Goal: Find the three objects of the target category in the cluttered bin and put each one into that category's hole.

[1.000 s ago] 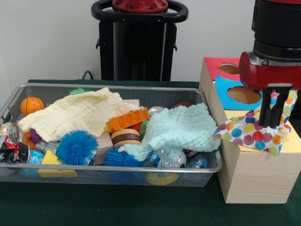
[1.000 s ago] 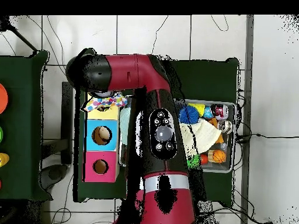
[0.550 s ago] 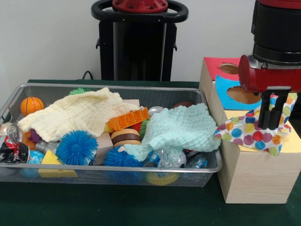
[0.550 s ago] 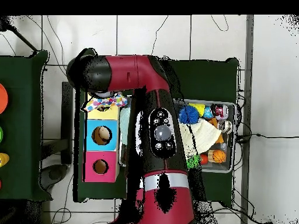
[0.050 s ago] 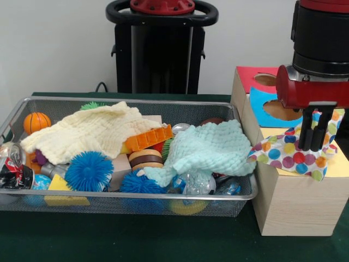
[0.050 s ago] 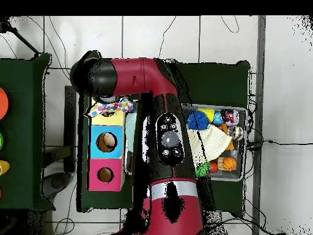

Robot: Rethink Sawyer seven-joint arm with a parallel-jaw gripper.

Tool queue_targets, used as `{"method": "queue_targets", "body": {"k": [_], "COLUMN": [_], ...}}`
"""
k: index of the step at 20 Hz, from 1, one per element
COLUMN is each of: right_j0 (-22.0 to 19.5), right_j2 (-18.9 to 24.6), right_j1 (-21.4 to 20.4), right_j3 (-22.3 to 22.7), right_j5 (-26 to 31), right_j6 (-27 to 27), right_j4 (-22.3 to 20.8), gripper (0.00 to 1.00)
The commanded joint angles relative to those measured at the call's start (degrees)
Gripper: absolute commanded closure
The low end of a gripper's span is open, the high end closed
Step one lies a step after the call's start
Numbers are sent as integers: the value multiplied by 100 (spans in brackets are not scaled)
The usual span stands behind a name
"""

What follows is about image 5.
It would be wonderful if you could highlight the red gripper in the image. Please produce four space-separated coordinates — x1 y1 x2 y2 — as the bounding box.
275 64 349 153

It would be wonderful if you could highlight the polka-dot cloth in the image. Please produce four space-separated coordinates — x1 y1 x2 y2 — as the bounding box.
246 108 346 183

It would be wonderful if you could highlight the wooden three-hole box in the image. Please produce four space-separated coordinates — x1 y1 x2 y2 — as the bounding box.
230 66 349 237

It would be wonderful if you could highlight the shallow mesh bin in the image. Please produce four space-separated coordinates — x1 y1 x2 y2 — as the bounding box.
0 96 258 218

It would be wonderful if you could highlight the mint green waffle cloth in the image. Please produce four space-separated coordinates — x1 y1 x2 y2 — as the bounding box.
143 119 258 187

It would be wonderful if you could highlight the orange plastic toy block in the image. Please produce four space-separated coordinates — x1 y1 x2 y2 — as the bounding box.
122 124 175 152

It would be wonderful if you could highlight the toy burger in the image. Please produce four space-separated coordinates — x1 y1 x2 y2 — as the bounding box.
128 148 164 172

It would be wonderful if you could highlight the dark green table cloth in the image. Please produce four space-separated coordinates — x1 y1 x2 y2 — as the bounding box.
0 92 349 262

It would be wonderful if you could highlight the green spiky ball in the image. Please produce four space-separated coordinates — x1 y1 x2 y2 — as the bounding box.
81 101 107 110

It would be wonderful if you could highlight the blue spiky ball with eyes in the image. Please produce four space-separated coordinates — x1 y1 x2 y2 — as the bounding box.
64 151 114 192

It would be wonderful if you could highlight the cream waffle cloth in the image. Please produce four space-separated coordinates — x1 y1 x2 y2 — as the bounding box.
20 101 163 164

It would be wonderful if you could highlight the yellow foam wedge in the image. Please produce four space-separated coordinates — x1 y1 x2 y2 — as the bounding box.
44 174 91 206

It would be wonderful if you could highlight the orange toy basketball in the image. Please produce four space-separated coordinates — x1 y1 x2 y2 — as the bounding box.
23 112 52 135

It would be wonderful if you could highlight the crushed soda can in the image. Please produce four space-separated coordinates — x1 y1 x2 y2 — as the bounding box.
0 142 35 190

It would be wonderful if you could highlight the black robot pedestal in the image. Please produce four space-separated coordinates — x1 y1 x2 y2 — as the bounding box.
105 0 219 95

